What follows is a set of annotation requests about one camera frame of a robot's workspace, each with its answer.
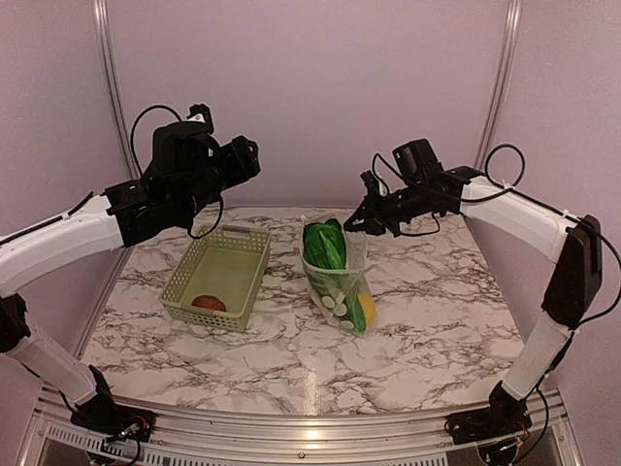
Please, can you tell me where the right aluminium frame post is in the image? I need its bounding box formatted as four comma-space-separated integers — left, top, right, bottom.
474, 0, 523, 168

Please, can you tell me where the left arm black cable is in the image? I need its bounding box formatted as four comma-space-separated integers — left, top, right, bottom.
129, 105, 227, 240

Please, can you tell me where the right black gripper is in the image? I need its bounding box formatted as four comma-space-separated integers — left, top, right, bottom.
343, 181, 440, 237

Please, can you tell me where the yellow lemon toy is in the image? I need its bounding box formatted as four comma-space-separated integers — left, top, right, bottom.
358, 293, 376, 326

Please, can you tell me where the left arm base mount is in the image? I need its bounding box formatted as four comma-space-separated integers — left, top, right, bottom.
71, 365, 155, 442

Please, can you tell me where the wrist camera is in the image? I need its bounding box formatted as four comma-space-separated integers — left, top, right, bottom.
151, 104, 220, 167
392, 139, 443, 184

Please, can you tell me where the clear zip top bag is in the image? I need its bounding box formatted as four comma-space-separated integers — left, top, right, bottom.
300, 213, 376, 336

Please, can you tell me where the green perforated plastic basket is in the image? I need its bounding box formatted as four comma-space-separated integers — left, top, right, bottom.
159, 225, 272, 333

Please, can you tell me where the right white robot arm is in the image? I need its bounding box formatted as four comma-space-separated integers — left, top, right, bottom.
345, 166, 604, 400

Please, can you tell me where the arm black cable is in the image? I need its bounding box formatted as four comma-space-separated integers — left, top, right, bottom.
129, 105, 227, 240
371, 143, 621, 324

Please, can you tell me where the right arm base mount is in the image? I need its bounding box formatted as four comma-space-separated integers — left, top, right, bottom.
444, 383, 532, 445

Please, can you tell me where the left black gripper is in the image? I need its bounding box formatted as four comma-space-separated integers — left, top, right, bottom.
180, 135, 261, 220

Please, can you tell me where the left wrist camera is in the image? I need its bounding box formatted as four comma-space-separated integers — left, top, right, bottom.
151, 104, 220, 167

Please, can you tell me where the green bok choy toy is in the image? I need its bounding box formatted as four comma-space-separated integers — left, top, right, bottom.
303, 218, 347, 270

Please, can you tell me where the front aluminium rail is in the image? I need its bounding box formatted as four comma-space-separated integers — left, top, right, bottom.
14, 395, 583, 466

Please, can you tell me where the bright green pepper toy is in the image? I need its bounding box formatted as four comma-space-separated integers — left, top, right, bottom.
339, 287, 371, 334

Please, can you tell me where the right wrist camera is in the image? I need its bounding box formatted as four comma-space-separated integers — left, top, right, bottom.
392, 139, 443, 184

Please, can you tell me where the left aluminium frame post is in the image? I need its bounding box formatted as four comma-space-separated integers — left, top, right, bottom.
92, 0, 139, 179

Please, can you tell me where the aluminium frame post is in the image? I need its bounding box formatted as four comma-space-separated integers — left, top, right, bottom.
474, 0, 523, 168
92, 0, 139, 179

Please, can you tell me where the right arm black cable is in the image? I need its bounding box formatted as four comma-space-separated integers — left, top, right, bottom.
371, 143, 621, 324

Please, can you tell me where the brown orange round toy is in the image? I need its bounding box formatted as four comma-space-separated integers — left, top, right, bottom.
191, 295, 227, 312

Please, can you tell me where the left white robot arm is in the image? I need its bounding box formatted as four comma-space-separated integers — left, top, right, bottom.
1, 135, 260, 432

